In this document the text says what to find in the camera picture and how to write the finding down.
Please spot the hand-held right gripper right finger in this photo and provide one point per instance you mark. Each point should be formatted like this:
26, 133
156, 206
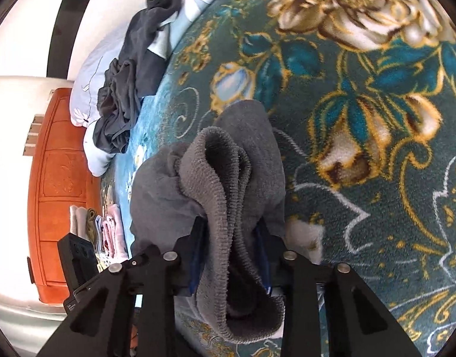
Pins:
263, 264

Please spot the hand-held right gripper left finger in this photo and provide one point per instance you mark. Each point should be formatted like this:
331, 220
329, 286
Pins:
197, 256

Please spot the grey knit sweater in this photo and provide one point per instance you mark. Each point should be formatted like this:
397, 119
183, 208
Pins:
220, 178

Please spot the stack of folded pastel clothes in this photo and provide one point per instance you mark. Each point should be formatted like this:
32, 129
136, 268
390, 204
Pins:
97, 230

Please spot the orange wooden headboard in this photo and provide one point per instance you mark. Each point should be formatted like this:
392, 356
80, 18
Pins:
60, 193

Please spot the dark grey garment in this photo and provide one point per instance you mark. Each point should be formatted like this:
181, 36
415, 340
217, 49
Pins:
116, 119

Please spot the light blue floral duvet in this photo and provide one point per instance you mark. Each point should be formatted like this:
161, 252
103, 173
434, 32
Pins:
94, 67

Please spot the black garment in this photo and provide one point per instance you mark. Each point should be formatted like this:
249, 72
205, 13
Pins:
142, 44

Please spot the white glossy wardrobe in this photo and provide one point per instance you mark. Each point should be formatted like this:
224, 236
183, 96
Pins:
23, 44

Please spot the grey wall switch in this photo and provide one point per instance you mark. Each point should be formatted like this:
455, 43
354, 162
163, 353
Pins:
32, 138
30, 150
34, 128
37, 119

